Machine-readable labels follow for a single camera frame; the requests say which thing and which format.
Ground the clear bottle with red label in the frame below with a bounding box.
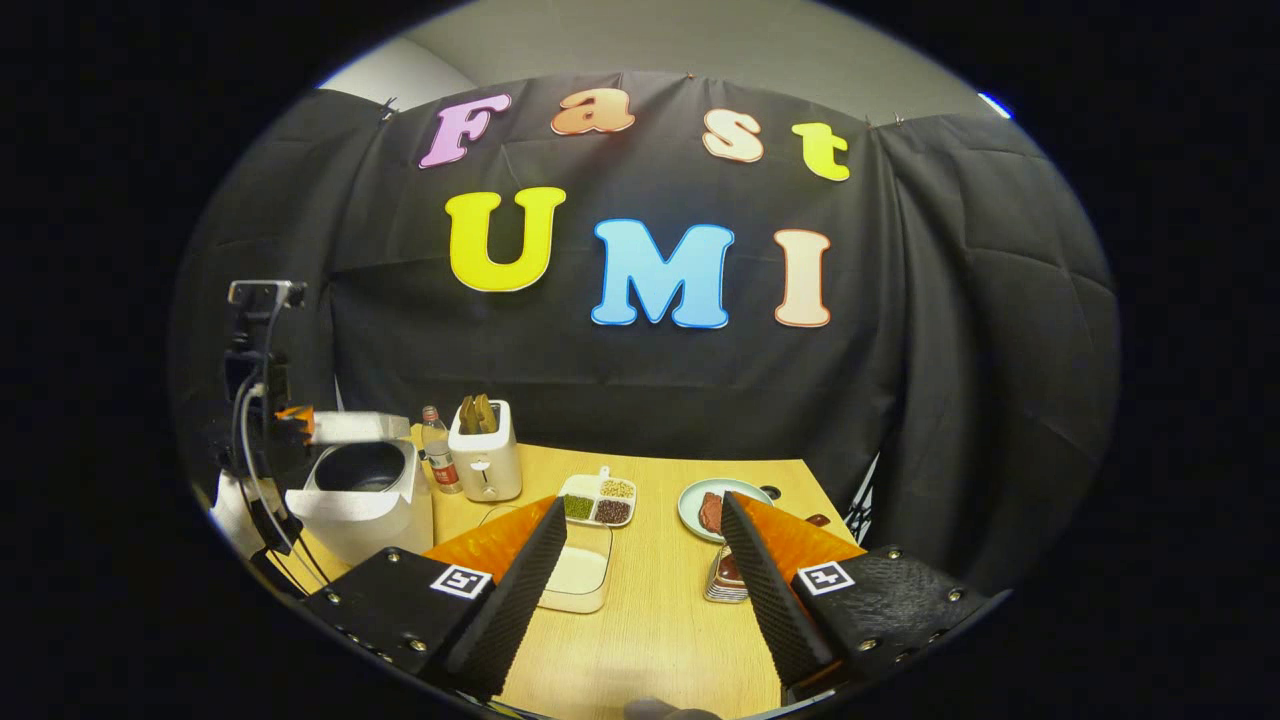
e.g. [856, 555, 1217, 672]
[420, 405, 464, 496]

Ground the white toaster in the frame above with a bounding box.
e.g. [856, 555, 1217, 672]
[447, 400, 524, 503]

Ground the white divided dish of beans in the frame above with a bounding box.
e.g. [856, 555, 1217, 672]
[557, 467, 638, 528]

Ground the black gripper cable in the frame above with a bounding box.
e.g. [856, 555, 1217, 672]
[232, 385, 331, 593]

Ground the pale green plate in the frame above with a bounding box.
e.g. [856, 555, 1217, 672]
[677, 478, 776, 544]

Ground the clear box of rice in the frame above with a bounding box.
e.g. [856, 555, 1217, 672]
[480, 503, 614, 614]

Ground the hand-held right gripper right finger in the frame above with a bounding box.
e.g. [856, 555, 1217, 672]
[720, 490, 991, 701]

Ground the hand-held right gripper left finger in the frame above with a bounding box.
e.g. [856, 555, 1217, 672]
[300, 495, 568, 701]

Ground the white rice cooker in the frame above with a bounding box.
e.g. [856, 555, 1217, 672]
[285, 410, 436, 569]

